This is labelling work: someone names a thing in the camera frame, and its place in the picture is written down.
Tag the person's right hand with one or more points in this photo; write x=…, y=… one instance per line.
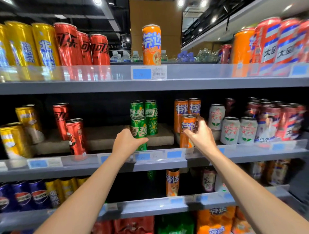
x=206, y=142

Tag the person's left hand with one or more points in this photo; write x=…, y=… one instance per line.
x=123, y=147

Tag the orange soda can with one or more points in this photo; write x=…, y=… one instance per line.
x=188, y=121
x=172, y=183
x=151, y=45
x=242, y=48
x=194, y=107
x=179, y=108

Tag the red soda can figure print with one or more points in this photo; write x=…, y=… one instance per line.
x=76, y=137

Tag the slim yellow soda can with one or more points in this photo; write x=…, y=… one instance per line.
x=81, y=181
x=68, y=188
x=54, y=194

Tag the row of red-white-blue cans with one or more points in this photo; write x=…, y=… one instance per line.
x=268, y=125

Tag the grey metal shelf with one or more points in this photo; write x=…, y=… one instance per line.
x=96, y=86

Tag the blue soda can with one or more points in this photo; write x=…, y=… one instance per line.
x=39, y=195
x=23, y=196
x=7, y=200

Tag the row of yellow cans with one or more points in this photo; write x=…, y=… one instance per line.
x=21, y=45

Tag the person's right forearm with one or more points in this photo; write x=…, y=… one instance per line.
x=253, y=200

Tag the person's left forearm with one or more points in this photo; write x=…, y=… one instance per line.
x=89, y=195

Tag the orange drink multipack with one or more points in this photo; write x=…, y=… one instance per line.
x=241, y=224
x=214, y=221

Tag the red drink multipack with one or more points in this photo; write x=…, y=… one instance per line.
x=102, y=227
x=132, y=226

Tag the green drink multipack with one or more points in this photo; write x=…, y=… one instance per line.
x=176, y=225

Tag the row of clear water bottles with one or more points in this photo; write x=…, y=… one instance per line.
x=125, y=57

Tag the brown wooden panel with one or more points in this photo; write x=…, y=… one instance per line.
x=169, y=29

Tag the row of ceiling spotlights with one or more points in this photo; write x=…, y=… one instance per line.
x=179, y=3

